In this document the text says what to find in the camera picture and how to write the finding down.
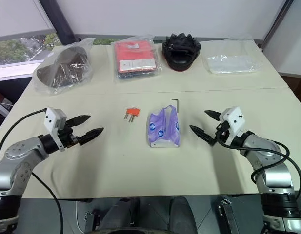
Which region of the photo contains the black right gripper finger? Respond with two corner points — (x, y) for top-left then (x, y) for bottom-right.
(189, 124), (217, 147)
(204, 110), (223, 121)

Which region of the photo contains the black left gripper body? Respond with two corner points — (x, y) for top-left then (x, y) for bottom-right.
(58, 123), (81, 149)

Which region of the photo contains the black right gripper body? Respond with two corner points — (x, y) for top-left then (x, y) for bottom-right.
(214, 120), (230, 145)

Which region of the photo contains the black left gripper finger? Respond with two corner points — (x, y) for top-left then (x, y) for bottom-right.
(66, 114), (92, 128)
(79, 127), (104, 146)

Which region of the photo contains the metal allen key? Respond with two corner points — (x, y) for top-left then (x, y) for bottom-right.
(171, 97), (181, 114)

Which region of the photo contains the red plastic block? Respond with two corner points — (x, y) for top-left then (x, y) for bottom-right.
(125, 107), (141, 117)

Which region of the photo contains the purple tissue packet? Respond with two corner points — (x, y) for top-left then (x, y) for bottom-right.
(146, 105), (182, 149)

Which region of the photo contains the white item in clear bag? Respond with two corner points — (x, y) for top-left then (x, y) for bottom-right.
(203, 36), (265, 75)

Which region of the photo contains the brown item in plastic bag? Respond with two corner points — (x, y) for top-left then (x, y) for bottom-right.
(32, 37), (95, 96)

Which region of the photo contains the dark rounded shape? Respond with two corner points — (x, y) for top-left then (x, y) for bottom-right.
(168, 195), (199, 234)

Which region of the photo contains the red item in plastic bag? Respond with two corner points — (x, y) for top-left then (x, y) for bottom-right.
(110, 35), (161, 83)

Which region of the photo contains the white roller blind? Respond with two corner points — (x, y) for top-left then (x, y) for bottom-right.
(0, 0), (56, 39)

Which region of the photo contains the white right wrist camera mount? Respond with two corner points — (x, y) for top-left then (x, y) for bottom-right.
(219, 106), (246, 146)

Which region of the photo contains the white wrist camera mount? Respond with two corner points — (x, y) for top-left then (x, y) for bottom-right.
(219, 106), (246, 146)
(43, 106), (67, 153)

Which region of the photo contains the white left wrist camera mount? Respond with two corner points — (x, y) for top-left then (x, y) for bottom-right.
(43, 106), (67, 153)

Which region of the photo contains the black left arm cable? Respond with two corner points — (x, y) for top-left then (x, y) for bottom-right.
(0, 109), (64, 234)

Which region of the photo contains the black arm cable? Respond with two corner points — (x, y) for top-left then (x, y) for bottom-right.
(215, 133), (301, 203)
(0, 109), (64, 234)

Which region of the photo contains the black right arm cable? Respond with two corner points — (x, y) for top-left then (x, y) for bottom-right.
(215, 133), (301, 203)

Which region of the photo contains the brown furniture with metal frame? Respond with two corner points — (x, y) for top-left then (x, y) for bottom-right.
(0, 80), (15, 131)

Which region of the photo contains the metal bracket under table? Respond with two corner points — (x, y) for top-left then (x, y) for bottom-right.
(216, 197), (236, 234)
(82, 210), (95, 223)

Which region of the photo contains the dark window frame pillar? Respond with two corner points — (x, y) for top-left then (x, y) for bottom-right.
(36, 0), (78, 46)

